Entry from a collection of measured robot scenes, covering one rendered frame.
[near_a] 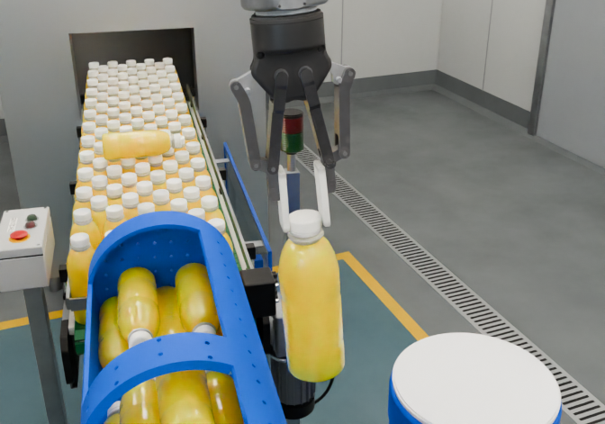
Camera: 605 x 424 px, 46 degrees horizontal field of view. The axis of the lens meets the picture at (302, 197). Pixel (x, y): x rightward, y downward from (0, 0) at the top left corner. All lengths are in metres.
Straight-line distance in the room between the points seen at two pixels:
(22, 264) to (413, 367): 0.84
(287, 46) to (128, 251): 0.78
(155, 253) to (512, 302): 2.31
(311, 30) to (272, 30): 0.04
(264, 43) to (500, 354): 0.81
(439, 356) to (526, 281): 2.35
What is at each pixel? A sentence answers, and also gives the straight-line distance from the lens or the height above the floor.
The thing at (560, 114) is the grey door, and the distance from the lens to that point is 5.33.
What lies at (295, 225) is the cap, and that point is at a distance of 0.79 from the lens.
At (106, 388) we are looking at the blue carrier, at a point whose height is 1.20.
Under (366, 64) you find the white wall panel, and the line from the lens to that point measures 6.28.
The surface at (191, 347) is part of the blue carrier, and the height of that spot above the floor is 1.23.
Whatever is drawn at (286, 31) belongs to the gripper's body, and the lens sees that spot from 0.71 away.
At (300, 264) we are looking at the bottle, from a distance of 0.80.
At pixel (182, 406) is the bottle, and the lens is 0.98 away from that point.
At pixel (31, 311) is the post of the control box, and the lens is 1.78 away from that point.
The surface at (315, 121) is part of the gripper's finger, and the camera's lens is 0.76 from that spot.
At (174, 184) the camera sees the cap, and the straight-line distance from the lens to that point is 1.81.
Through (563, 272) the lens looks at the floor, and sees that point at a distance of 3.78.
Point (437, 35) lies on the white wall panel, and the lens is 6.57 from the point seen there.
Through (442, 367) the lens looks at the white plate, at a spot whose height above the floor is 1.04.
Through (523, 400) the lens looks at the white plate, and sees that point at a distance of 1.26.
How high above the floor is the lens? 1.83
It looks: 25 degrees down
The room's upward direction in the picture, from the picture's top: straight up
